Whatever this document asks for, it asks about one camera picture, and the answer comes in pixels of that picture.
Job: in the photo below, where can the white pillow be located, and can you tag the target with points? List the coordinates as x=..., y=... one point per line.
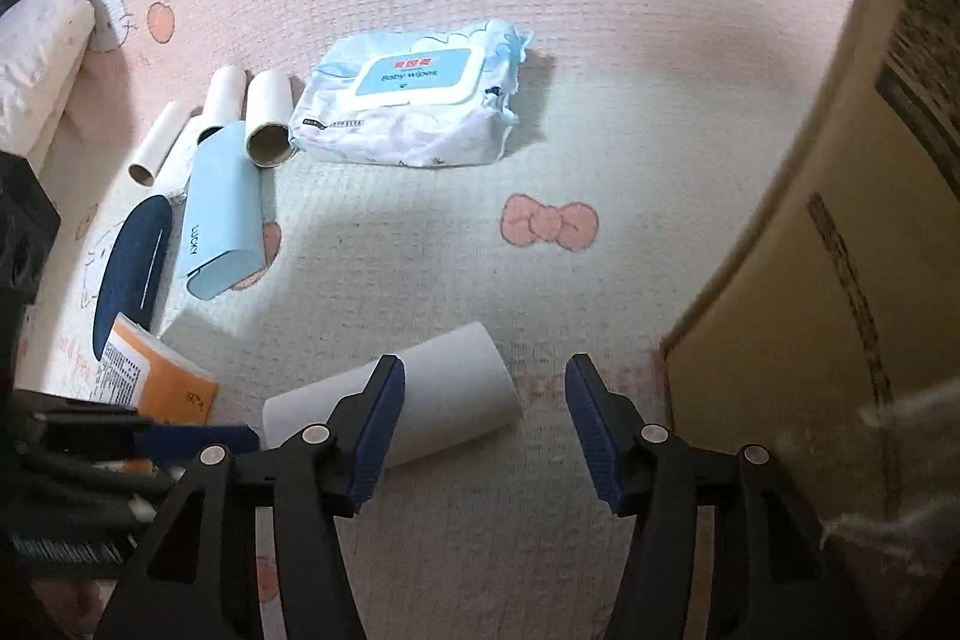
x=43, y=45

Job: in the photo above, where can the thin white paper roll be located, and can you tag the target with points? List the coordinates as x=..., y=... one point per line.
x=148, y=158

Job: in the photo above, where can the white stitched booklet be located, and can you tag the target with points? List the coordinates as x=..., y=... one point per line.
x=173, y=176

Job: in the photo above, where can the baby wipes pack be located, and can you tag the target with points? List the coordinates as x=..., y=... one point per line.
x=420, y=99

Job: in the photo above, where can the light blue case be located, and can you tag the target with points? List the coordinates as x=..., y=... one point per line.
x=221, y=240

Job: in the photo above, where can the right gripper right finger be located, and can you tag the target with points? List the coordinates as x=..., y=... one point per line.
x=773, y=576

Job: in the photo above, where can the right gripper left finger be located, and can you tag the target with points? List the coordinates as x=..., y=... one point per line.
x=194, y=574

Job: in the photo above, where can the pink hello kitty mat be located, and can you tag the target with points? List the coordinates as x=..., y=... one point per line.
x=483, y=187

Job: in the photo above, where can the navy blue glasses case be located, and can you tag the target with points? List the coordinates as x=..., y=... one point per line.
x=131, y=280

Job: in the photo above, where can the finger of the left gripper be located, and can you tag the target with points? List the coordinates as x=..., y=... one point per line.
x=175, y=445

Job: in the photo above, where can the brown cardboard box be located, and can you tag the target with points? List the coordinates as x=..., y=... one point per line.
x=830, y=333

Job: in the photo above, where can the orange white packet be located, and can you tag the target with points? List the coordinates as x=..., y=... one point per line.
x=154, y=377

